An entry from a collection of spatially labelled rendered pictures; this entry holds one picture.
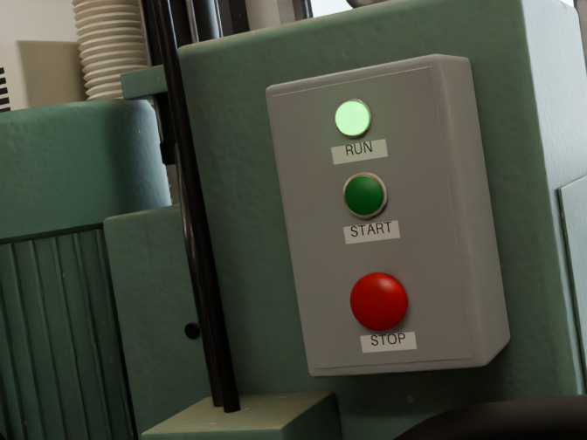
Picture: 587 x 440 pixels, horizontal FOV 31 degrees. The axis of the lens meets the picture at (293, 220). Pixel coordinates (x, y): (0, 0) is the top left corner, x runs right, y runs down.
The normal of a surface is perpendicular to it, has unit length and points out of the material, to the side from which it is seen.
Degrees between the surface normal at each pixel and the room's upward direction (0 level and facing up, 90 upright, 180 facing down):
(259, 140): 90
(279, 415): 0
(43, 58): 90
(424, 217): 90
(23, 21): 90
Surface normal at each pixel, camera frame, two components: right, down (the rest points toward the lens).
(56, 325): 0.04, 0.04
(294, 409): -0.15, -0.99
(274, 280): -0.40, 0.11
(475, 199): 0.90, -0.12
